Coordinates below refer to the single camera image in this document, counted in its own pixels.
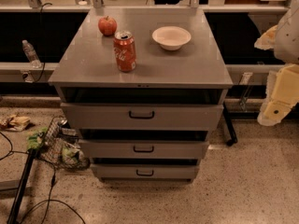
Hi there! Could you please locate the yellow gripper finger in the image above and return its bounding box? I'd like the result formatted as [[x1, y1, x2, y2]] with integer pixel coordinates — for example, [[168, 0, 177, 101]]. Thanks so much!
[[254, 25, 278, 50]]

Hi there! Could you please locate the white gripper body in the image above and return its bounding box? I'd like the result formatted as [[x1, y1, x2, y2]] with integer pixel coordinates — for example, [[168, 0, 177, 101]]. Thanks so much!
[[257, 63, 299, 126]]

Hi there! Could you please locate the red coke can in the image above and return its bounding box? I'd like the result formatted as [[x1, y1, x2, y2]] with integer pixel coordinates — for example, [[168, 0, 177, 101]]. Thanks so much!
[[113, 31, 136, 72]]

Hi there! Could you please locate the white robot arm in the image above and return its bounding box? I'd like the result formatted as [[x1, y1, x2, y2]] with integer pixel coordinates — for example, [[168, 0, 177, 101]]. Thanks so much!
[[254, 0, 299, 126]]

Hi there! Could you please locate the white paper bowl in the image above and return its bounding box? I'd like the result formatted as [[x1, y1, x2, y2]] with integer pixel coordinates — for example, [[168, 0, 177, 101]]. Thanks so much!
[[152, 26, 192, 51]]

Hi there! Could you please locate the black caster table leg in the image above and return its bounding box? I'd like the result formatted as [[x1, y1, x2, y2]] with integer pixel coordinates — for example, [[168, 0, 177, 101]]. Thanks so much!
[[223, 105, 237, 147]]

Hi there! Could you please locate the grey drawer cabinet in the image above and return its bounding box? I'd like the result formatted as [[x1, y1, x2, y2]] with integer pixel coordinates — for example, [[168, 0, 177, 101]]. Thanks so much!
[[50, 7, 233, 169]]

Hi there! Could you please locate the red apple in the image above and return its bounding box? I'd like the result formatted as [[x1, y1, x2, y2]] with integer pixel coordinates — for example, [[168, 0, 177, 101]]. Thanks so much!
[[98, 16, 117, 36]]

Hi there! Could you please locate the bottom grey drawer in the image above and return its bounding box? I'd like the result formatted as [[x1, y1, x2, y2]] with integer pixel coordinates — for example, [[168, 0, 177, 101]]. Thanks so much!
[[91, 164, 198, 180]]

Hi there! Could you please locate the grey drawer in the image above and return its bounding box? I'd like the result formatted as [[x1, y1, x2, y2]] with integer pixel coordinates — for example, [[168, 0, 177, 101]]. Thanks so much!
[[79, 140, 209, 160], [62, 103, 222, 131], [91, 164, 198, 180]]

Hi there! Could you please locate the middle grey drawer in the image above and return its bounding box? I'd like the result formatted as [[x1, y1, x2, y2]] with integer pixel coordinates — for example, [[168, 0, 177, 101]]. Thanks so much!
[[79, 140, 209, 160]]

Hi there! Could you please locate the top grey drawer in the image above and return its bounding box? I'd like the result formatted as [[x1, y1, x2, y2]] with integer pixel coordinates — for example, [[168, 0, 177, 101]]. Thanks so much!
[[62, 103, 222, 131]]

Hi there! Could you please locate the clear plastic water bottle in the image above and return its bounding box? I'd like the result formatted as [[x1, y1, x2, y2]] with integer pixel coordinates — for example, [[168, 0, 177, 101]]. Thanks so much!
[[22, 40, 42, 69]]

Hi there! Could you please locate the green snack bag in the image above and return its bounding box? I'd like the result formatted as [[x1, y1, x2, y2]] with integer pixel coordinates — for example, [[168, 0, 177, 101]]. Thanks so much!
[[27, 127, 48, 150]]

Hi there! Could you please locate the black metal stand leg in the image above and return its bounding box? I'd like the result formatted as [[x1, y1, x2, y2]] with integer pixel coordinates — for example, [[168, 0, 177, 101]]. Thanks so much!
[[7, 149, 36, 224]]

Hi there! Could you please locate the crumpled snack wrapper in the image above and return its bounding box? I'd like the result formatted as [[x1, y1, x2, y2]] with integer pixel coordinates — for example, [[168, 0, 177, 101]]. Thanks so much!
[[0, 115, 30, 132]]

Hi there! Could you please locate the wire mesh basket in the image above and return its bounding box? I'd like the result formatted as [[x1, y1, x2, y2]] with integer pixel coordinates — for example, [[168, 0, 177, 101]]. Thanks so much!
[[40, 117, 90, 171]]

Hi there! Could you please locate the black floor cable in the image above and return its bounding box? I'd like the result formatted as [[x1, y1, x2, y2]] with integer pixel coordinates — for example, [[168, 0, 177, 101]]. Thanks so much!
[[0, 131, 87, 224]]

